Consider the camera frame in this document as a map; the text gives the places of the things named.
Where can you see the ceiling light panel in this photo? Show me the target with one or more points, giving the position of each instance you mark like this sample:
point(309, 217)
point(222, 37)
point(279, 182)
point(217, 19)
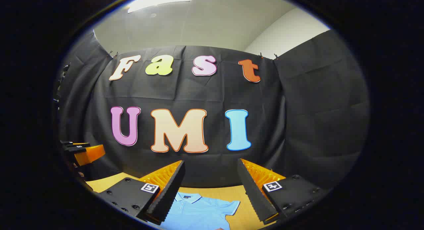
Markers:
point(159, 0)

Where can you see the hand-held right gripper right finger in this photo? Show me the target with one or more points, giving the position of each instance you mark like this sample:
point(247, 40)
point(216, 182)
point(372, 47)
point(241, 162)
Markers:
point(253, 193)

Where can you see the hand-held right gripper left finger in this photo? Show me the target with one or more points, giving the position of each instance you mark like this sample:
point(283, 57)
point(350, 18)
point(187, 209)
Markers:
point(165, 197)

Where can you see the black backdrop cloth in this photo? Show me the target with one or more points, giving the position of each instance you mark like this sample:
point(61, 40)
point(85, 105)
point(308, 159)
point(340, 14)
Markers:
point(215, 94)

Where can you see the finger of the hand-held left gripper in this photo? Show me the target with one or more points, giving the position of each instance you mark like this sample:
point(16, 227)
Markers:
point(74, 143)
point(89, 154)

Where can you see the light blue polo T-shirt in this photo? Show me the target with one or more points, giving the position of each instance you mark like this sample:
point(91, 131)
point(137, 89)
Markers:
point(198, 213)

